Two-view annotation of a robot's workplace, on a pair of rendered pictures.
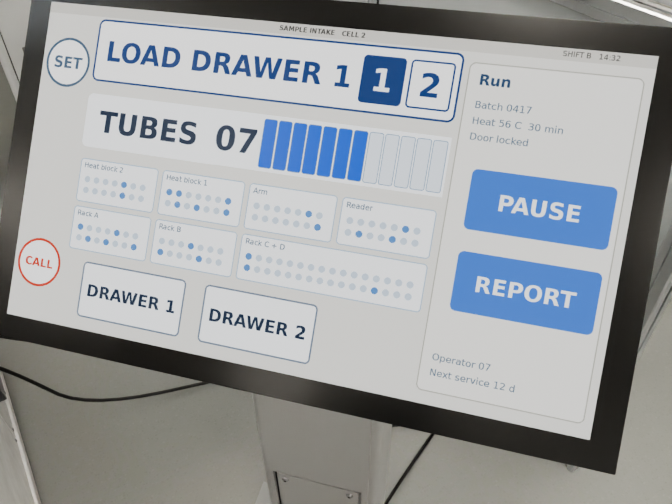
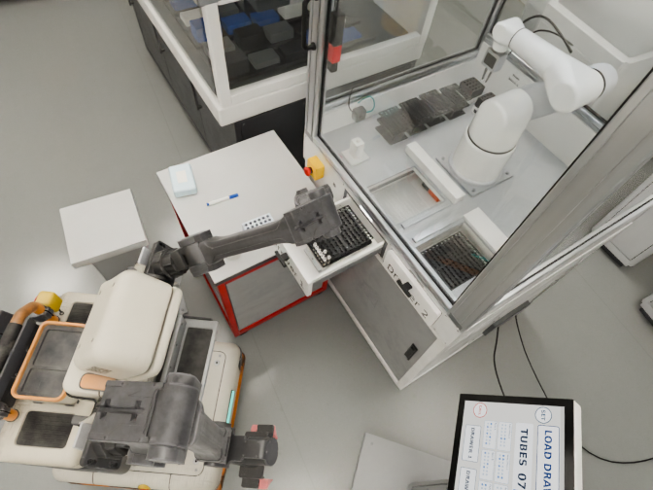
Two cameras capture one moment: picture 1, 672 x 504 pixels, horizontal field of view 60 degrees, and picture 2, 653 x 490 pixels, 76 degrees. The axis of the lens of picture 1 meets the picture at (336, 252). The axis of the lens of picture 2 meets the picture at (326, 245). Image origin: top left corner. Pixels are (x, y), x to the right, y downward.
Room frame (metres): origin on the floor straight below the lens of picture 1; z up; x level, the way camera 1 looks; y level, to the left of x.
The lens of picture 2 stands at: (-0.15, 0.02, 2.22)
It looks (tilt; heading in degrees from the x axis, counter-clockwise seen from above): 59 degrees down; 85
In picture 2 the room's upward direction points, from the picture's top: 8 degrees clockwise
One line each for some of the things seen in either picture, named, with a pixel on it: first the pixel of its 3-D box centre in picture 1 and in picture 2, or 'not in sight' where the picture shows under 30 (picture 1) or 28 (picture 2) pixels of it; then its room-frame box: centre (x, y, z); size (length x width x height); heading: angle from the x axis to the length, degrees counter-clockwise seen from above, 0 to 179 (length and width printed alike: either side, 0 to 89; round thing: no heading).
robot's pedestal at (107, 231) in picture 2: not in sight; (132, 268); (-0.97, 0.94, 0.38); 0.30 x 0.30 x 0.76; 28
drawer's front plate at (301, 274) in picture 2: not in sight; (290, 259); (-0.21, 0.77, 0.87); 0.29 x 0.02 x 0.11; 124
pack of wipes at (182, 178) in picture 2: not in sight; (183, 180); (-0.70, 1.18, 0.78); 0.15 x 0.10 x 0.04; 112
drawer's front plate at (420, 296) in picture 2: not in sight; (409, 287); (0.24, 0.69, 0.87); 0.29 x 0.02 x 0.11; 124
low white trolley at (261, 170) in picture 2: not in sight; (254, 242); (-0.42, 1.13, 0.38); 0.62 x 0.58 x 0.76; 124
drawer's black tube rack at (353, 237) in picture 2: not in sight; (335, 236); (-0.04, 0.89, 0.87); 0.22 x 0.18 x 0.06; 34
